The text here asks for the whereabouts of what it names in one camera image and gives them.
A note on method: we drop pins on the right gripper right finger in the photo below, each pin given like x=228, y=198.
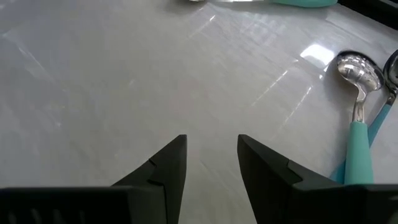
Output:
x=267, y=180

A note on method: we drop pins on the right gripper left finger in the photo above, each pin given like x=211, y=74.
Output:
x=164, y=180

